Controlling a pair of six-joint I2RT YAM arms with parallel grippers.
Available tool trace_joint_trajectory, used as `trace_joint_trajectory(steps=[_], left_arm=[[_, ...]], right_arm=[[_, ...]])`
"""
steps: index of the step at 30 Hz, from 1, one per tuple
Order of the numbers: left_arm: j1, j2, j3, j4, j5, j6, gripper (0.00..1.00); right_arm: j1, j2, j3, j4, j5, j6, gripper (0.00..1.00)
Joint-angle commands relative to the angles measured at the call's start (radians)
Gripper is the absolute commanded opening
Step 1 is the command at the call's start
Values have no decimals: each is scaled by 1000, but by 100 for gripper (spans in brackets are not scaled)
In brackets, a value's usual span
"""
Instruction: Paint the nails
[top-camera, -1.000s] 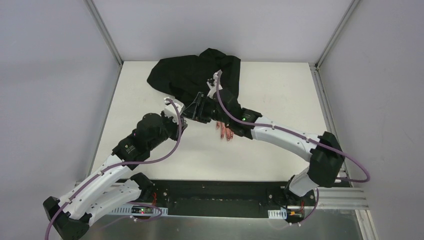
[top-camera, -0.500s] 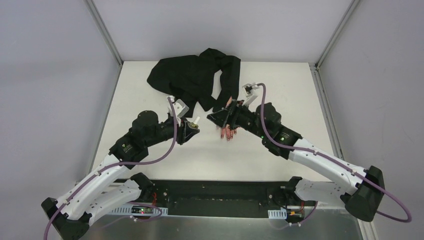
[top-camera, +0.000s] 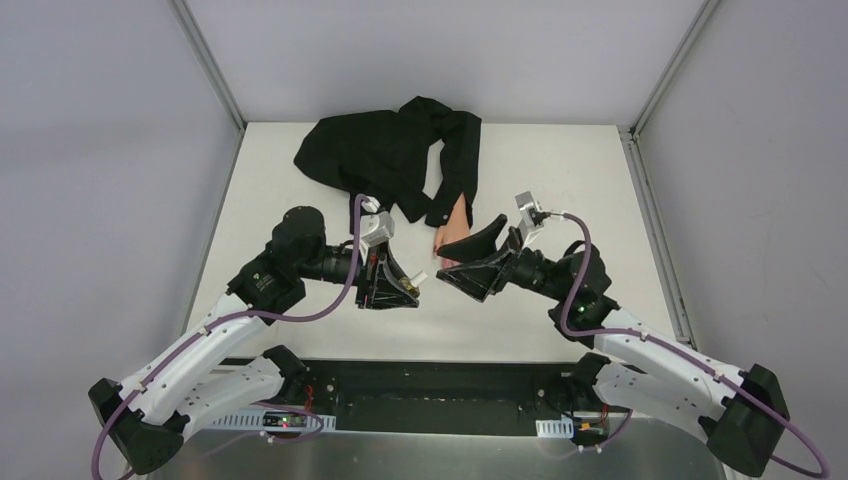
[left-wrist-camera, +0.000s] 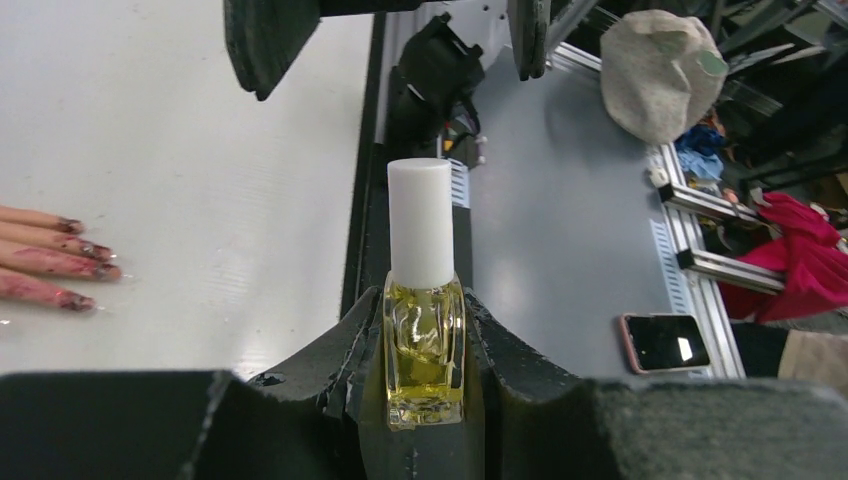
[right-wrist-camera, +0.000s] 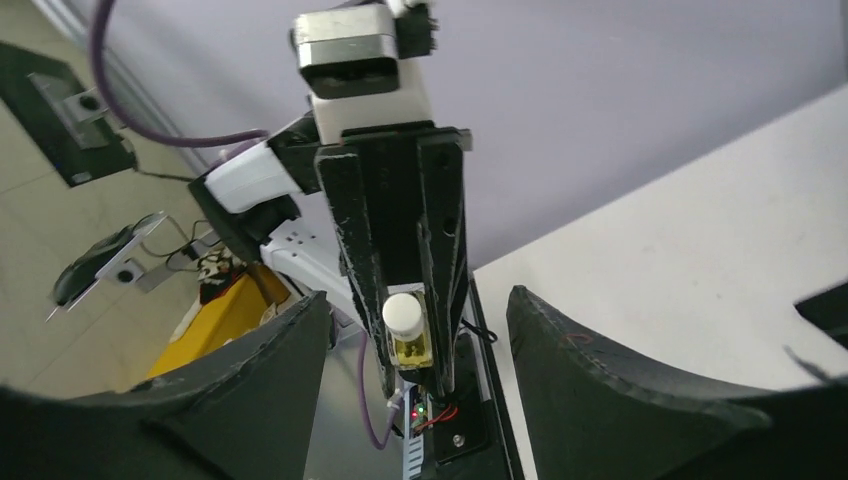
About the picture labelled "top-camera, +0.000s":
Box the white nail polish cap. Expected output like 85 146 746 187
410 270 428 287

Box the yellow nail polish bottle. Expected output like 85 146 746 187
403 278 420 298

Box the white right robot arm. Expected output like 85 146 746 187
437 213 790 477

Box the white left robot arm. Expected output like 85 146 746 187
88 197 425 475

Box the mannequin hand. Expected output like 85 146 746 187
433 194 470 268

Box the black shirt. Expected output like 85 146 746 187
293 96 482 228

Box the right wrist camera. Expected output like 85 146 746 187
515 191 562 246

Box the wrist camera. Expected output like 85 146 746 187
359 196 395 250
515 191 562 246

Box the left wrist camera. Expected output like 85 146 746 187
359 196 395 250

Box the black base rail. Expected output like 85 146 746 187
218 357 634 439

